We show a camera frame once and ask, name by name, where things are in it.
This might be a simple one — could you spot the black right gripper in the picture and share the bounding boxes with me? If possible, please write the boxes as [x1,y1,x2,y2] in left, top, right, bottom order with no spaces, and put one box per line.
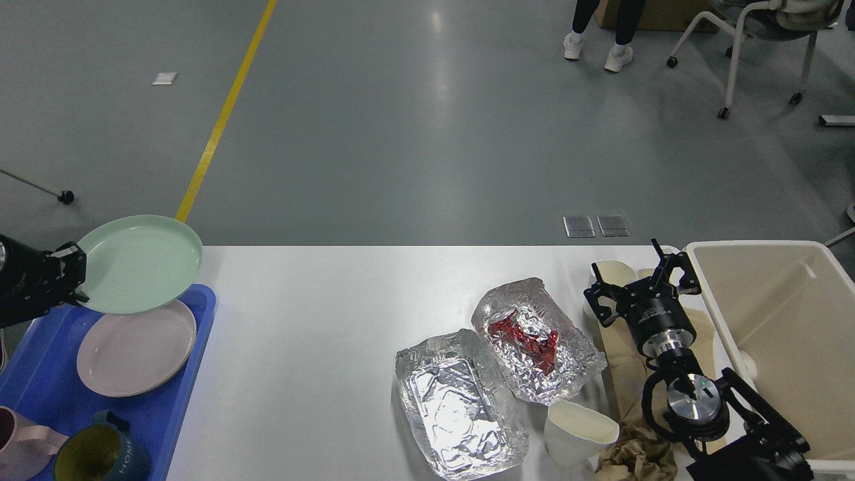
[584,239,702,358]

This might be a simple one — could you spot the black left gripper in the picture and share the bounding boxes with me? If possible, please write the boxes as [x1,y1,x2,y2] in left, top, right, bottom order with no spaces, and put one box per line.
[1,236,89,329]

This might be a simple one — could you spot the brown paper sheet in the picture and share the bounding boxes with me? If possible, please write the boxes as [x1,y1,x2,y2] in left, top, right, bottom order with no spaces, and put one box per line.
[593,301,721,429]

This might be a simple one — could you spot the green plate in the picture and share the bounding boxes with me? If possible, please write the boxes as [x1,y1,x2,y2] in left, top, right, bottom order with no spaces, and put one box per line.
[77,215,204,315]

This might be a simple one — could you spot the pink mug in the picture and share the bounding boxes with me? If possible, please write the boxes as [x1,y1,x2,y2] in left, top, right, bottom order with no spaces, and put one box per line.
[1,407,68,480]

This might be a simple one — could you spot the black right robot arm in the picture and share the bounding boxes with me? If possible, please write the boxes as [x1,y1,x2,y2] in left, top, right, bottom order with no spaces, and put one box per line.
[584,240,814,480]

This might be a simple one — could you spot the right floor outlet plate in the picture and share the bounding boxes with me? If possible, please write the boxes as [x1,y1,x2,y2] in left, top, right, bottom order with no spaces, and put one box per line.
[596,215,631,237]

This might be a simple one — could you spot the floor outlet plate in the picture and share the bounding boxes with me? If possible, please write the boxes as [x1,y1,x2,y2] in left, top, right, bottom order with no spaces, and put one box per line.
[596,215,631,237]
[562,215,596,238]

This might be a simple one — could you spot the left floor outlet plate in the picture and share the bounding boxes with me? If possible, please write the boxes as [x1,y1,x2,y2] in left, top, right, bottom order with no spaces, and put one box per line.
[562,215,596,238]

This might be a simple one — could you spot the chair leg with caster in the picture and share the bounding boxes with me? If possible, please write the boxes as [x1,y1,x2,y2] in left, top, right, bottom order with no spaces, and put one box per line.
[1,167,75,205]

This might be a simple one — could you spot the blue plastic tray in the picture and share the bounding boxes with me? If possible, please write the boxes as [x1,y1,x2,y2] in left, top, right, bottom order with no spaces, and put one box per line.
[1,284,217,480]

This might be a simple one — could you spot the pink plate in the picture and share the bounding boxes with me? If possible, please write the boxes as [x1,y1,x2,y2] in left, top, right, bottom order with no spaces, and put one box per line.
[75,299,196,398]

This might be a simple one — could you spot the foil tray with red wrapper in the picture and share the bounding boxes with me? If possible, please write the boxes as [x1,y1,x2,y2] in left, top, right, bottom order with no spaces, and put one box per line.
[471,277,607,407]

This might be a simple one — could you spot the crushed red can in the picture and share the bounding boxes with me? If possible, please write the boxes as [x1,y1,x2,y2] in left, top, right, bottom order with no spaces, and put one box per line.
[488,309,559,375]

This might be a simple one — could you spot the beige plastic bin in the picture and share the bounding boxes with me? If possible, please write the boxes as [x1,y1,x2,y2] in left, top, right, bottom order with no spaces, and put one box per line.
[685,240,854,479]

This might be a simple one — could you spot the white paper cup near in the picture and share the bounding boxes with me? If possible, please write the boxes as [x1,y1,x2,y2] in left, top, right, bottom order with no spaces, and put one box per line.
[544,401,620,468]

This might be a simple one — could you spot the crumpled brown paper ball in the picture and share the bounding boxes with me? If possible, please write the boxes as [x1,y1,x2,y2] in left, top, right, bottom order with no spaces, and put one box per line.
[594,422,678,480]

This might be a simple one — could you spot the dark blue mug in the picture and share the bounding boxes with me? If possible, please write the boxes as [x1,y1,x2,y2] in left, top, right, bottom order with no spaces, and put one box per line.
[52,410,153,480]

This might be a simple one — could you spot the empty foil tray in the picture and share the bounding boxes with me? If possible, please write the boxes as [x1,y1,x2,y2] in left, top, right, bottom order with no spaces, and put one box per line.
[395,329,529,480]

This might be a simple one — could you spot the person in black pants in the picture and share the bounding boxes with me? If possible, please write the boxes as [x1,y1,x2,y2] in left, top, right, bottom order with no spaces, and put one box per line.
[563,0,647,73]

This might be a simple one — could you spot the cardboard box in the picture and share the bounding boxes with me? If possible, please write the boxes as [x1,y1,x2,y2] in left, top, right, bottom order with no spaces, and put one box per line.
[594,1,713,31]

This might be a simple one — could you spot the white office chair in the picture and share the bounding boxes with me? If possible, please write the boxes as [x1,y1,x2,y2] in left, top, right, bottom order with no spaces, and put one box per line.
[666,1,843,120]

